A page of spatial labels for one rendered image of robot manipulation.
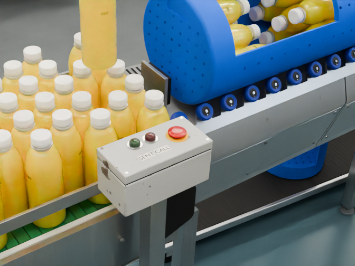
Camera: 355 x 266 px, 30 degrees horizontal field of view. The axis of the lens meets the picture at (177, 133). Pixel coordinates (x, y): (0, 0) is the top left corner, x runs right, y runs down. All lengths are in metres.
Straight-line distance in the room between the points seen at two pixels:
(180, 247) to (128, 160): 0.71
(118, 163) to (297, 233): 1.59
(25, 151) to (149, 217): 0.28
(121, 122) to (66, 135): 0.12
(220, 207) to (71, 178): 1.24
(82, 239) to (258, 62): 0.58
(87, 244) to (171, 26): 0.54
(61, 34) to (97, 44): 2.63
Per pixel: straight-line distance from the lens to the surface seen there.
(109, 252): 1.46
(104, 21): 1.31
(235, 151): 1.69
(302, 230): 2.72
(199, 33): 1.48
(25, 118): 1.31
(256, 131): 1.72
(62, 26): 4.05
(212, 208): 2.52
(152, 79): 1.58
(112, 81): 1.47
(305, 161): 2.80
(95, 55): 1.35
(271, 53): 1.59
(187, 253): 1.91
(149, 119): 1.37
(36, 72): 1.53
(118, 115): 1.36
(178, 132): 1.26
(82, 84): 1.47
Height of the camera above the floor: 1.86
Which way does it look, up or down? 36 degrees down
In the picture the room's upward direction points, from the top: 3 degrees clockwise
